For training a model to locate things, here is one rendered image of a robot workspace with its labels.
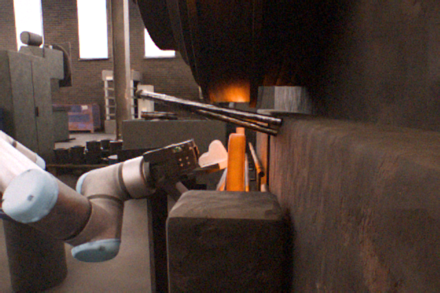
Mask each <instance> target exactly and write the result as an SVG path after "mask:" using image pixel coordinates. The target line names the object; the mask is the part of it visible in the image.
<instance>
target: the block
mask: <svg viewBox="0 0 440 293"><path fill-rule="evenodd" d="M286 238H287V224H286V222H285V218H284V217H283V213H282V210H281V207H280V204H279V202H278V199H277V197H276V195H275V194H273V193H270V192H267V191H206V190H190V191H187V192H185V193H183V194H182V196H181V197H180V199H179V200H178V202H176V204H175V205H174V206H173V208H172V209H171V211H170V213H169V215H168V218H167V220H166V252H167V261H168V293H284V277H285V265H287V264H288V245H287V241H286Z"/></svg>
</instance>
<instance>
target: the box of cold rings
mask: <svg viewBox="0 0 440 293"><path fill-rule="evenodd" d="M191 138H193V139H194V141H195V145H196V146H197V148H198V151H199V154H198V156H199V158H200V157H201V155H202V154H203V153H207V152H209V148H210V145H211V144H212V141H214V140H219V141H221V143H222V145H223V147H224V149H225V150H227V147H226V122H222V121H211V120H209V119H207V118H205V119H203V121H200V120H199V119H196V118H178V120H160V119H150V118H137V119H132V120H122V150H123V149H142V148H153V147H168V146H170V145H172V144H176V143H178V142H181V141H184V140H188V139H191ZM225 169H226V168H224V169H221V170H219V171H215V172H213V173H209V174H207V175H202V176H199V177H196V183H197V184H207V191H215V189H216V184H219V182H220V179H221V177H222V175H223V172H224V171H225Z"/></svg>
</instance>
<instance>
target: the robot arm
mask: <svg viewBox="0 0 440 293"><path fill-rule="evenodd" d="M198 154H199V151H198V148H197V146H196V145H195V141H194V139H193V138H191V139H188V140H184V141H181V142H178V143H176V144H172V145H170V146H168V147H165V148H161V149H157V150H154V151H147V152H146V153H143V154H142V156H143V157H140V158H135V159H133V160H128V161H126V162H121V163H119V164H114V165H111V166H107V167H104V168H101V169H94V170H91V171H90V172H87V173H86V174H84V175H82V176H81V177H80V178H79V180H78V182H77V185H76V191H75V190H73V189H72V188H70V187H68V186H67V185H65V184H63V183H62V182H60V181H59V180H58V179H56V178H55V177H54V176H53V175H52V174H50V173H48V172H47V171H44V169H45V163H44V161H43V160H42V159H41V158H40V157H38V156H37V154H36V153H33V152H32V151H31V150H29V149H28V148H26V147H24V146H23V145H22V144H20V143H18V142H17V141H15V140H13V139H12V138H11V137H9V136H8V135H6V134H4V133H3V132H2V131H0V208H1V207H2V208H3V211H4V212H5V213H6V214H7V215H9V216H11V218H13V219H15V220H16V221H17V222H20V223H23V224H27V225H29V226H31V227H33V228H36V229H38V230H41V231H43V232H46V233H47V234H48V235H51V236H53V237H55V238H57V239H60V240H61V241H64V242H65V243H68V244H71V245H73V249H72V250H71V252H72V255H73V257H74V258H75V259H77V260H79V261H84V262H96V263H100V262H104V261H108V260H111V259H113V258H114V257H116V256H117V255H118V253H119V250H120V243H121V241H122V240H121V234H122V222H123V215H124V203H125V201H127V200H130V199H135V198H138V197H142V196H145V195H150V194H153V193H154V192H155V190H156V188H160V187H161V188H162V189H164V190H165V191H166V192H167V193H168V194H169V196H170V197H171V198H172V199H173V200H174V201H175V202H178V200H179V199H180V197H181V196H182V194H183V193H185V192H187V191H188V189H187V188H186V187H185V186H184V185H183V184H182V183H181V182H185V181H186V180H192V179H194V178H196V177H199V176H202V175H207V174H209V173H213V172H215V171H219V170H221V169H224V168H225V167H226V166H227V158H228V153H227V152H226V150H225V149H224V147H223V145H222V143H221V141H219V140H214V141H212V144H211V145H210V148H209V152H207V153H203V154H202V155H201V157H200V158H199V156H198Z"/></svg>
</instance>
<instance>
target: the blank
mask: <svg viewBox="0 0 440 293"><path fill-rule="evenodd" d="M244 172H245V134H231V135H230V136H229V140H228V158H227V180H226V189H227V191H244Z"/></svg>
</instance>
